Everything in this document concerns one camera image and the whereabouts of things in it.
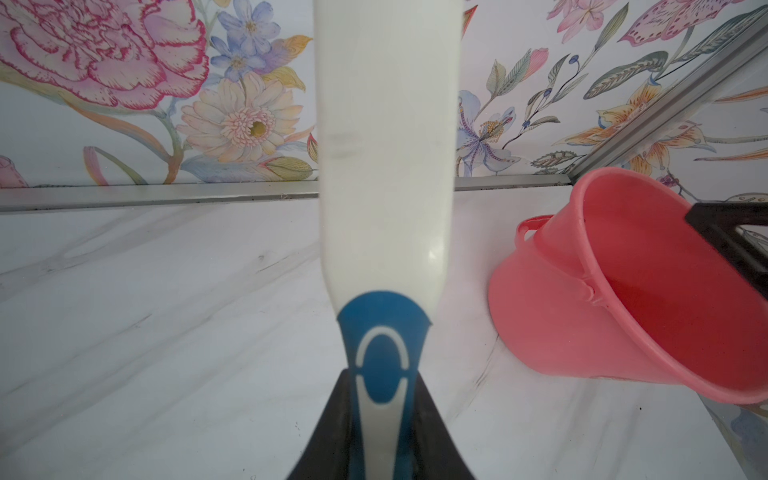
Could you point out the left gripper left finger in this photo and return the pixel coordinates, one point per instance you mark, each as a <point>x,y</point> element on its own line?
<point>329,453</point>

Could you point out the pink plastic bucket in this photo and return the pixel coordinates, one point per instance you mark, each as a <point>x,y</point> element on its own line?
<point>618,285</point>

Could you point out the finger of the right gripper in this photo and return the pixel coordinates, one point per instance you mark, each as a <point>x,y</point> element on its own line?
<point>724,226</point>

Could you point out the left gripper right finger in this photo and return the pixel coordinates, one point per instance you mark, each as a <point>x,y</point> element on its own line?
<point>434,454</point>

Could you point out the white blue cleaning brush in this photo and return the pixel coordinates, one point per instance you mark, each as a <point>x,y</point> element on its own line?
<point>387,77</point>

